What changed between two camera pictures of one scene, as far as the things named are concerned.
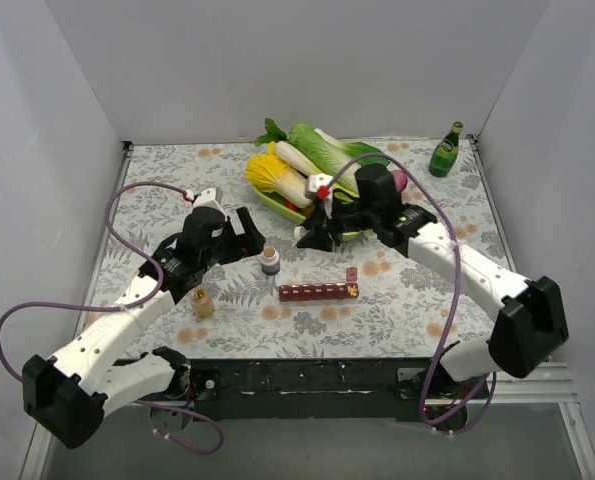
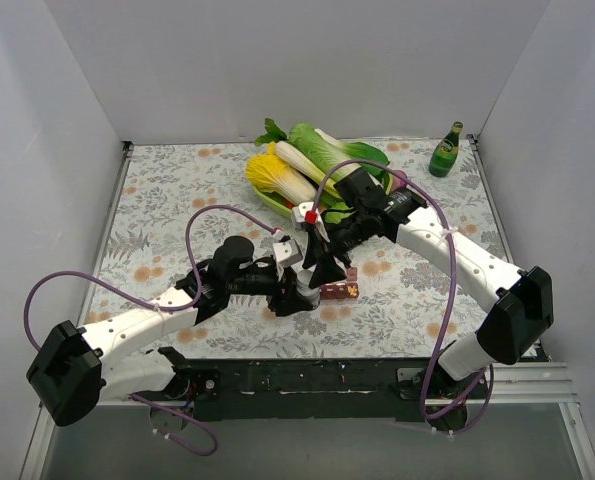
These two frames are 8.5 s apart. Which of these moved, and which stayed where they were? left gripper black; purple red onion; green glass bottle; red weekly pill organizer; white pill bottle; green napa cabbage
Moved: left gripper black; white pill bottle
Stayed: red weekly pill organizer; green glass bottle; purple red onion; green napa cabbage
